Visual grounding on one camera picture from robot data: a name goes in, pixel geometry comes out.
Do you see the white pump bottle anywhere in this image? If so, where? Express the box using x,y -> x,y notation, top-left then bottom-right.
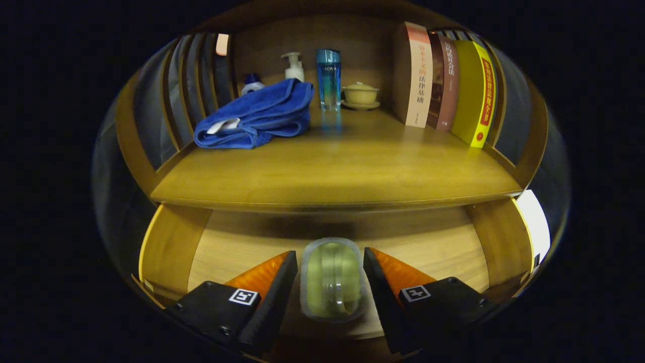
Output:
281,52 -> 305,83

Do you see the blue glass bottle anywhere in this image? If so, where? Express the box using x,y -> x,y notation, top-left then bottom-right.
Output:
316,48 -> 342,112

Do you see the white table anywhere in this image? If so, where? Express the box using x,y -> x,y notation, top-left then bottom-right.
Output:
517,189 -> 551,265

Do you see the beige book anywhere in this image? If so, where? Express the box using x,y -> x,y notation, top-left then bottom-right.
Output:
393,22 -> 433,129

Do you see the wooden cabinet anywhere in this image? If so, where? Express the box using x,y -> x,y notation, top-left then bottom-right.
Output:
115,3 -> 550,303

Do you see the wooden drawer with black knob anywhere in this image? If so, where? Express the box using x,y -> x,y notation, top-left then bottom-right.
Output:
132,199 -> 542,353

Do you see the wooden countertop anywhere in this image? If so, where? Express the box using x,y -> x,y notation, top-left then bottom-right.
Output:
150,108 -> 523,212

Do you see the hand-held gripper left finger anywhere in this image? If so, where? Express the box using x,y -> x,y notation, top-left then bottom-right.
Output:
164,251 -> 299,356

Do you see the brown book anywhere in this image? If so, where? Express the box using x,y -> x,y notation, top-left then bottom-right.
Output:
426,33 -> 460,133

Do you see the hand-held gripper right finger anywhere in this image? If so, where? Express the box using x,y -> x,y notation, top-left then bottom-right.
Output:
363,247 -> 499,356

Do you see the small blue-capped bottle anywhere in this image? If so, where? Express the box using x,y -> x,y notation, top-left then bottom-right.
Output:
241,73 -> 265,96

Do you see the yellow book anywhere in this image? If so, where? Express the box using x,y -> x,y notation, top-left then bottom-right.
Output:
450,40 -> 497,149

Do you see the folded blue towel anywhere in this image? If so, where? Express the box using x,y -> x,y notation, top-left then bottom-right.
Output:
193,78 -> 314,150

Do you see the yellow lidded tea cup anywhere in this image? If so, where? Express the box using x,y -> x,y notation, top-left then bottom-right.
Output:
341,82 -> 381,111

